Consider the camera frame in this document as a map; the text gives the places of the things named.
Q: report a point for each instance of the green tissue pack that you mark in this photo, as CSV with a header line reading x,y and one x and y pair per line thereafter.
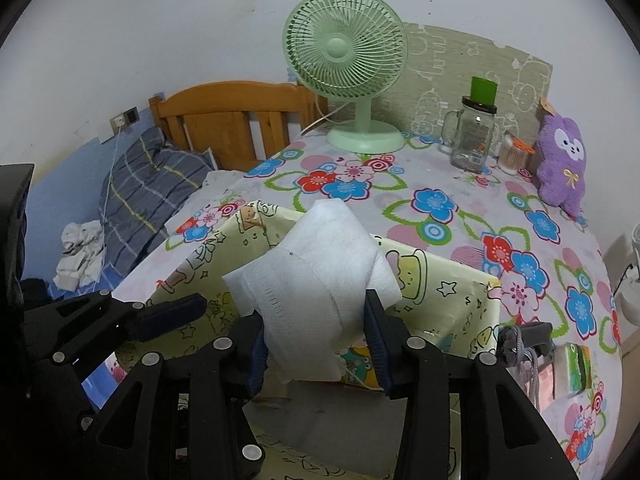
x,y
572,370

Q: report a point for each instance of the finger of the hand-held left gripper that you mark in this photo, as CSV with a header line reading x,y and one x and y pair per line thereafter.
x,y
170,315

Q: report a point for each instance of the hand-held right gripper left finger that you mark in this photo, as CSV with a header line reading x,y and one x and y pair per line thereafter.
x,y
257,360

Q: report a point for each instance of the wooden bed headboard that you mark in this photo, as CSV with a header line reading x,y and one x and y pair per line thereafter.
x,y
225,100

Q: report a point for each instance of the crumpled white grey cloth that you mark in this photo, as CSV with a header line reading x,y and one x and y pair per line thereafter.
x,y
80,255

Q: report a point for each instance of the green desk fan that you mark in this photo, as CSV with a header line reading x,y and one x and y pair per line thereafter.
x,y
345,47

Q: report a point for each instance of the cotton swab container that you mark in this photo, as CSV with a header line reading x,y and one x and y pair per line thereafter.
x,y
510,157

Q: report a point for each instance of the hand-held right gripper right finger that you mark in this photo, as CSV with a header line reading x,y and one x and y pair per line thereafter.
x,y
375,345

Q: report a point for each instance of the wall socket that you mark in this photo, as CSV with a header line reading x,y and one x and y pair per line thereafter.
x,y
125,117

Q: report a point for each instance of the yellow printed storage box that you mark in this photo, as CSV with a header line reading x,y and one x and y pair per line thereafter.
x,y
440,280

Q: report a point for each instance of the green printed backing board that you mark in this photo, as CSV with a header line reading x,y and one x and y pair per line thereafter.
x,y
450,60

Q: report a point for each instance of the grey plaid pillow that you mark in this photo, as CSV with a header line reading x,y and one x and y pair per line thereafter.
x,y
145,185

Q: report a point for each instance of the white bed cover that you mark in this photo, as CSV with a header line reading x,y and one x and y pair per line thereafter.
x,y
222,182

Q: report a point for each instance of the glass jar with green lid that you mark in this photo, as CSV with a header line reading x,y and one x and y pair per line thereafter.
x,y
472,135

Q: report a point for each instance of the purple plush bunny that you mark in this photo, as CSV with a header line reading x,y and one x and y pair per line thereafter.
x,y
562,170

